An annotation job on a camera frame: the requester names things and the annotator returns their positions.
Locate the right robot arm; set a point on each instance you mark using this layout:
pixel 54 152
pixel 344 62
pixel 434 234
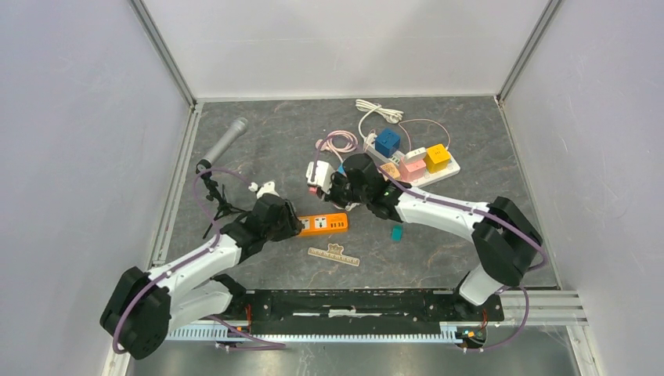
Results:
pixel 506 242

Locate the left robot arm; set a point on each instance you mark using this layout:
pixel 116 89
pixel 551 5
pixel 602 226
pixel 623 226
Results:
pixel 146 306

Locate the tan dragon cube socket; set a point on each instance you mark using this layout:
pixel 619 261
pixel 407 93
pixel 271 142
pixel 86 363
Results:
pixel 391 170

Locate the white adapter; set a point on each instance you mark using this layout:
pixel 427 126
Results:
pixel 414 155

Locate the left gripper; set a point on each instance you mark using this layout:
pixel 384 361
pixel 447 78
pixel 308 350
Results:
pixel 292 224

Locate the blue cube socket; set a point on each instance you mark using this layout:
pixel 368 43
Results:
pixel 387 142

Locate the long white power strip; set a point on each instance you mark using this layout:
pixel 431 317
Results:
pixel 452 169

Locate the pink cube socket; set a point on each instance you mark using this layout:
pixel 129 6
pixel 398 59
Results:
pixel 413 170

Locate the silver microphone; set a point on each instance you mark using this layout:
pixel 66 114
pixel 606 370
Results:
pixel 237 128

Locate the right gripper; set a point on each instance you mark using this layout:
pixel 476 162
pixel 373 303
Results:
pixel 331 197

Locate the wooden comb ruler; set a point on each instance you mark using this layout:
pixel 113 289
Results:
pixel 335 253

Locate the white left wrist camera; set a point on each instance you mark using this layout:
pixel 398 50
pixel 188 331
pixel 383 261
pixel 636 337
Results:
pixel 263 189

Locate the teal small block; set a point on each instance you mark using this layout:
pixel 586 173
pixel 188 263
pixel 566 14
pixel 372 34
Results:
pixel 397 233

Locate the yellow cube socket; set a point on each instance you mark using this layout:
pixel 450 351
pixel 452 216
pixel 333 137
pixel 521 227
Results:
pixel 437 158

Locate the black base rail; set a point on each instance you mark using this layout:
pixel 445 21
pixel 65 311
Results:
pixel 357 311

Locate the orange power strip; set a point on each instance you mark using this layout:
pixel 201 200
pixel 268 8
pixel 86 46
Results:
pixel 325 224

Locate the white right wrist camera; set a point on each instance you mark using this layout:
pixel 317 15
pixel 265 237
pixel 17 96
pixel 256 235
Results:
pixel 319 176

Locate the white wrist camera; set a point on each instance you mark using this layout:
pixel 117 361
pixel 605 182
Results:
pixel 319 176
pixel 263 189

